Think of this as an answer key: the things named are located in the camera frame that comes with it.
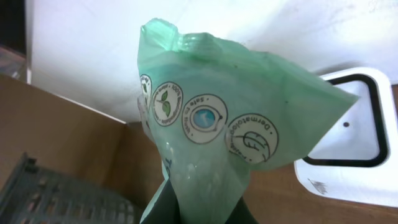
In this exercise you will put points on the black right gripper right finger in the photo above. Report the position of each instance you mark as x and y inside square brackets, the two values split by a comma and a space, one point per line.
[241, 214]

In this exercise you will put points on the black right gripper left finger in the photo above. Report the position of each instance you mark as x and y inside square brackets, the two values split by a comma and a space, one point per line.
[165, 209]

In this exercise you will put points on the mint green wipes pack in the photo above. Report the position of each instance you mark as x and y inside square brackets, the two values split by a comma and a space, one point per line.
[218, 111]

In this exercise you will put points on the white barcode scanner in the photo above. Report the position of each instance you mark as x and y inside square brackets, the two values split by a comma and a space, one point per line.
[356, 160]

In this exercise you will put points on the brown cardboard box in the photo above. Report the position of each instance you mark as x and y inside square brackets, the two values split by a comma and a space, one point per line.
[61, 135]

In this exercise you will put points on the dark grey plastic basket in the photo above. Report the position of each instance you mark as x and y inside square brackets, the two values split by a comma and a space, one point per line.
[34, 194]

